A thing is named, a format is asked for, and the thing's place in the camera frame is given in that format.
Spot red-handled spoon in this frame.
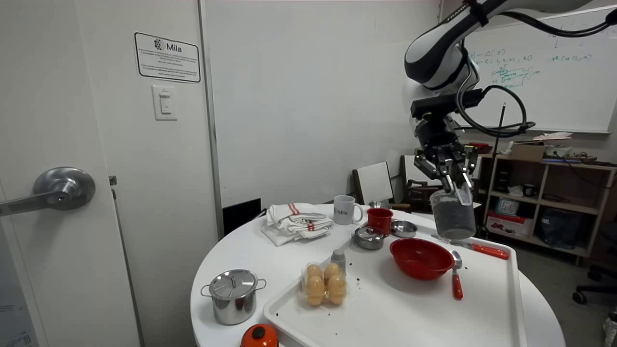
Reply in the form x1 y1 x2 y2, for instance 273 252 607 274
449 250 465 301

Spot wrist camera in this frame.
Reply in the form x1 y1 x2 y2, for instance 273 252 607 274
410 89 484 120

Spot light switch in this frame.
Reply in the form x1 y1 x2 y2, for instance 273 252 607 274
152 85 178 121

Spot small steel pan with lid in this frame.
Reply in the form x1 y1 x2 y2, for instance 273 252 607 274
353 226 387 251

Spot whiteboard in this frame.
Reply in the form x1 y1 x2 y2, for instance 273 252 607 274
458 5 617 134

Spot wooden shelf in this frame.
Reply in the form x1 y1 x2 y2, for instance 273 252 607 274
481 153 617 265

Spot red-handled knife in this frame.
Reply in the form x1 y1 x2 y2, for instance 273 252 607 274
431 234 510 261

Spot white tray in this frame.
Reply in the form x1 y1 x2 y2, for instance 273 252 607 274
263 219 527 347

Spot dark bag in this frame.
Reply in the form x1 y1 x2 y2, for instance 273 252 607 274
537 207 587 250

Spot door handle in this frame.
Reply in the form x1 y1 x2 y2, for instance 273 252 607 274
0 166 96 217

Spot red bowl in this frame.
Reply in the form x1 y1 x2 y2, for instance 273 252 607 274
389 238 455 281

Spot clear carton of eggs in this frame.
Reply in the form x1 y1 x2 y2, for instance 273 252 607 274
300 261 349 307

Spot steel pot with lid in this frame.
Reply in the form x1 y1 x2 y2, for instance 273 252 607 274
200 269 268 326

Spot red and white box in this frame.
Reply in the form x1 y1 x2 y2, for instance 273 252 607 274
485 210 531 238

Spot small steel bowl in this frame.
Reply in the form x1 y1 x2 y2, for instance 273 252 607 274
390 220 419 239

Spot small shaker bottle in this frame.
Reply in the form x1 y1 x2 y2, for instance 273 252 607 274
330 248 347 274

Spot cardboard box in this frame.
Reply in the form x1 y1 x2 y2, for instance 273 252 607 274
510 142 546 162

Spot red cup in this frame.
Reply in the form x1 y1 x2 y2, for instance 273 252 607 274
366 207 394 237

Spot orange lid with black knob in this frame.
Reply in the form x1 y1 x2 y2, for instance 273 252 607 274
240 323 280 347

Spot white striped dish towel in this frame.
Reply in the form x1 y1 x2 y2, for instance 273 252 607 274
260 202 335 247

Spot clear plastic cup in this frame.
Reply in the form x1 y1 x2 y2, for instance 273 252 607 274
430 188 477 240

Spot door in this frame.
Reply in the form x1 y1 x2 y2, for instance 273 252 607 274
0 0 141 347

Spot white mug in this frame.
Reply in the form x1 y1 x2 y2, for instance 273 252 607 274
333 194 364 226

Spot stand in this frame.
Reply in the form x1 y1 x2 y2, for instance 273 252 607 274
479 102 508 239

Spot wall sign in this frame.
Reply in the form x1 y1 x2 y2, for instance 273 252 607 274
134 32 201 83

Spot small steel pan wooden handle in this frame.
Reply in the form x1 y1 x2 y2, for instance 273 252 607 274
368 200 412 211

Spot office chair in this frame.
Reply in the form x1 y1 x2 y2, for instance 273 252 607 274
572 264 617 305

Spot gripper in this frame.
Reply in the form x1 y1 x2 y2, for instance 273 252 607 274
414 116 478 194

